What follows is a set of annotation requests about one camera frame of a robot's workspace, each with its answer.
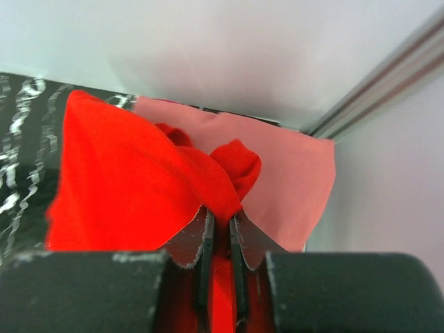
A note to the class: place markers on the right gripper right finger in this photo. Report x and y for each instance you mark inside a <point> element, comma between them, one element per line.
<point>280,291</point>

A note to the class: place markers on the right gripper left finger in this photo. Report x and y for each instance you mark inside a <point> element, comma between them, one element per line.
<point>166,290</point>

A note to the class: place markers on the red t shirt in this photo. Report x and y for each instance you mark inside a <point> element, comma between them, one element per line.
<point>129,184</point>

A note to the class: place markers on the black marble pattern mat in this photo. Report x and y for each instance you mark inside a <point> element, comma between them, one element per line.
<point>32,115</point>

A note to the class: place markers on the right aluminium frame post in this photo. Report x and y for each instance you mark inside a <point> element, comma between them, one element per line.
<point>415,62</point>

